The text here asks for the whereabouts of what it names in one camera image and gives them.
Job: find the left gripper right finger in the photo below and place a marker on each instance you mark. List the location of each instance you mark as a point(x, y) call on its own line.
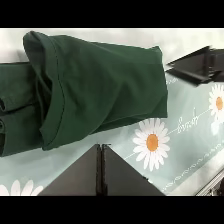
point(123, 178)

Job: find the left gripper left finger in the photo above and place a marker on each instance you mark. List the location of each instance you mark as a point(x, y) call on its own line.
point(83, 176)

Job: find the dark green T-shirt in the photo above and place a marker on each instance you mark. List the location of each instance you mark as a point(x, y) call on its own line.
point(100, 90)

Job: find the silver frame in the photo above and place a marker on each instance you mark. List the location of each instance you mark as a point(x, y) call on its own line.
point(213, 184)

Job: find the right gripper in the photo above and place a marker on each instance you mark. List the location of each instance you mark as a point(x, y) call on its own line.
point(217, 65)

